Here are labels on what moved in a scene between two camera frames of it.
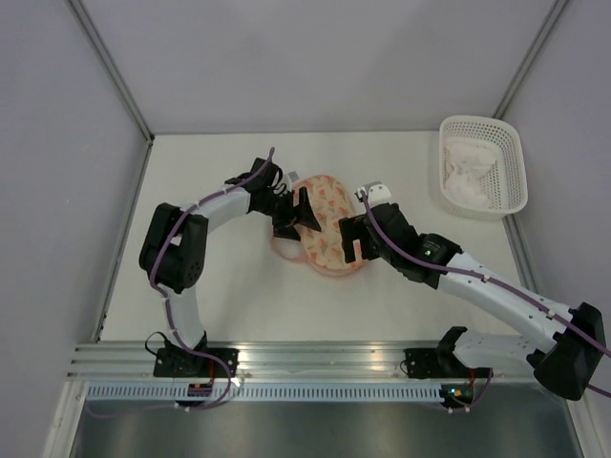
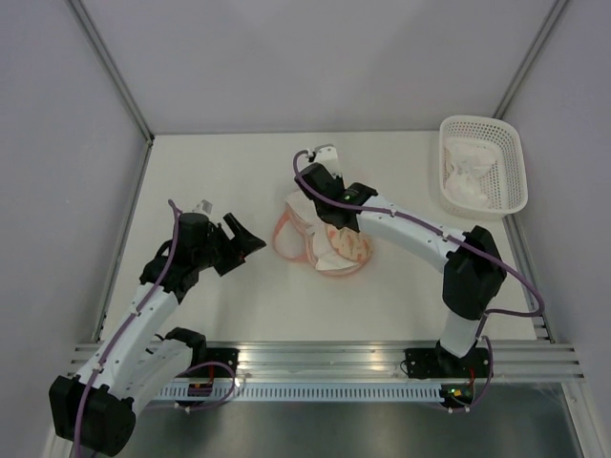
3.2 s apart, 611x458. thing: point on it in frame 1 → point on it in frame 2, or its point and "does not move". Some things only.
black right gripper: x=351 y=229 → x=340 y=179
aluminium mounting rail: x=276 y=362 does not move
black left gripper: x=302 y=213 → x=242 y=240
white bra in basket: x=466 y=163 does not move
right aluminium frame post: x=530 y=56 does not move
